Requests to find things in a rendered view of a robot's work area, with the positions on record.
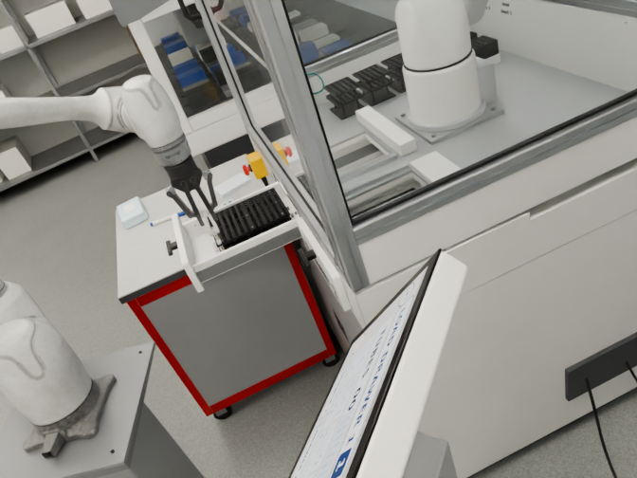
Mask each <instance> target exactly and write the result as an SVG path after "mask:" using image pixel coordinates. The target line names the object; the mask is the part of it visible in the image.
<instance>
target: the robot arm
mask: <svg viewBox="0 0 637 478"><path fill-rule="evenodd" d="M65 120H86V121H92V122H95V123H96V124H97V125H98V126H99V127H100V128H101V129H102V130H110V131H117V132H122V133H129V132H132V133H136V134H137V135H138V136H139V137H140V138H142V139H144V140H145V141H146V142H147V144H148V145H149V147H150V149H151V151H152V152H153V154H154V156H155V158H156V160H157V162H158V164H159V165H160V166H164V169H165V171H166V172H167V174H168V176H169V178H170V180H171V186H170V187H169V189H166V195H167V196H168V197H170V198H172V199H173V200H174V201H175V203H176V204H177V205H178V206H179V207H180V208H181V210H182V211H183V212H184V213H185V214H186V215H187V216H188V217H189V218H193V217H196V218H197V220H198V222H199V224H200V226H202V227H203V226H206V228H207V230H208V232H209V235H210V236H213V234H212V231H211V230H210V226H209V223H208V221H207V219H206V217H205V215H204V214H203V212H202V211H200V212H199V210H198V209H197V206H196V204H195V202H194V200H193V197H192V195H191V191H192V190H196V191H197V192H198V194H199V196H200V197H201V199H202V201H203V202H204V204H205V206H206V207H207V208H206V212H207V215H208V217H209V220H210V221H211V223H212V225H213V226H214V228H215V230H216V232H217V233H219V232H220V231H219V229H218V227H217V225H216V223H215V220H217V216H216V214H215V212H214V210H213V209H214V208H215V207H217V206H218V204H217V200H216V196H215V192H214V189H213V185H212V172H211V170H208V171H206V172H204V171H201V169H199V168H198V167H197V165H196V163H195V161H194V159H193V157H192V155H191V147H190V146H189V144H188V141H187V139H186V137H185V134H184V132H183V130H182V128H181V124H180V118H179V117H178V114H177V112H176V110H175V107H174V105H173V102H172V101H171V99H170V97H169V95H168V94H167V92H166V91H165V89H164V88H163V87H162V85H161V84H160V83H159V82H158V81H157V80H156V79H155V78H154V77H153V76H151V75H139V76H135V77H134V78H131V79H130V80H128V81H127V82H125V83H124V84H123V86H113V87H103V88H99V89H98V91H97V92H96V93H95V94H93V95H91V96H84V97H53V98H0V129H6V128H15V127H23V126H30V125H36V124H44V123H51V122H57V121H65ZM202 176H203V177H204V178H205V180H207V183H208V187H209V194H210V198H211V203H210V202H209V201H208V199H207V197H206V196H205V194H204V192H203V191H202V189H201V187H200V183H201V178H202ZM174 188H176V189H177V190H179V191H181V192H183V193H185V194H186V196H187V198H188V200H189V202H190V204H191V207H192V211H191V210H190V209H189V208H188V206H187V205H186V204H185V203H184V202H183V200H182V199H181V198H180V197H179V196H178V195H177V193H176V191H175V189H174ZM115 382H116V378H115V376H114V375H112V374H109V375H106V376H104V377H100V378H96V379H92V378H91V377H90V376H89V375H88V374H87V372H86V370H85V368H84V366H83V365H82V363H81V361H80V360H79V358H78V357H77V355H76V354H75V352H74V351H73V349H72V348H71V347H70V346H69V344H68V343H67V342H66V341H65V339H64V338H63V337H62V336H61V335H60V333H59V332H58V331H57V330H56V329H55V328H54V327H53V325H52V324H51V322H50V321H49V319H48V318H47V317H46V315H45V314H44V313H43V311H42V310H41V308H40V307H39V306H38V305H37V303H35V302H34V301H33V299H32V298H31V297H30V296H29V294H28V293H27V292H26V290H25V289H24V288H23V287H22V286H21V285H18V284H16V283H12V282H6V281H3V280H2V278H1V277H0V392H1V393H2V394H3V395H4V396H5V398H6V399H7V400H8V401H9V402H10V403H11V404H12V405H13V406H14V407H15V408H16V409H17V410H18V411H19V412H20V413H21V414H22V415H24V416H25V417H26V418H27V419H28V420H29V421H30V422H31V424H32V425H33V428H32V430H31V432H30V434H29V436H28V437H27V439H26V441H25V442H24V444H23V450H24V451H25V452H32V451H34V450H37V449H39V448H43V450H42V456H43V457H44V458H47V459H51V458H54V457H55V456H56V455H57V453H58V452H59V450H60V448H61V447H62V445H63V444H64V442H67V441H71V440H76V439H81V438H84V439H90V438H92V437H94V436H95V435H96V434H97V433H98V431H99V423H100V418H101V415H102V412H103V409H104V406H105V403H106V401H107V398H108V396H109V393H110V390H111V388H112V387H113V385H114V384H115Z"/></svg>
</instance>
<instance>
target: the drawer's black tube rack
mask: <svg viewBox="0 0 637 478"><path fill-rule="evenodd" d="M268 196H269V197H268ZM255 197H256V198H255ZM258 201H259V202H258ZM238 205H239V206H238ZM216 216H217V219H218V220H215V223H216V225H217V227H218V229H219V231H220V232H219V233H220V236H221V239H222V240H221V241H222V242H223V246H224V248H225V249H228V248H231V247H234V246H236V245H238V244H240V243H242V242H244V241H246V240H248V239H250V238H252V237H255V236H257V235H259V234H261V233H264V232H266V231H268V230H271V229H274V228H276V227H277V226H279V225H281V224H284V223H286V222H288V221H290V220H292V219H291V217H290V212H289V211H288V209H287V208H286V207H285V205H284V204H283V202H282V200H281V198H280V197H279V195H278V193H277V192H276V190H275V189H274V188H272V189H270V190H267V191H265V192H263V193H259V194H257V195H255V196H252V197H250V198H248V199H247V200H244V201H242V202H240V203H238V204H235V205H233V206H231V207H229V208H226V209H224V210H222V211H219V212H217V213H216Z"/></svg>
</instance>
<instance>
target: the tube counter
mask: <svg viewBox="0 0 637 478"><path fill-rule="evenodd" d="M366 381H367V380H366ZM366 381H365V382H364V383H363V384H362V385H360V386H359V387H358V388H357V389H356V390H355V391H354V392H353V394H352V396H351V399H350V401H349V403H348V406H347V408H346V410H345V413H344V415H343V416H342V419H341V421H340V423H339V426H338V428H337V432H336V434H335V436H334V439H333V441H332V443H331V446H330V448H329V450H328V452H327V454H326V456H325V459H324V461H323V463H322V466H321V468H320V470H319V473H318V476H317V478H326V477H327V475H328V472H329V470H330V467H331V466H332V464H333V461H334V459H335V456H336V454H337V450H338V448H339V445H340V443H341V440H342V438H343V436H344V433H345V432H346V429H347V427H348V425H349V422H350V420H351V417H352V415H353V413H354V410H355V406H356V404H357V402H358V400H359V398H360V395H361V393H362V391H363V388H364V386H365V383H366Z"/></svg>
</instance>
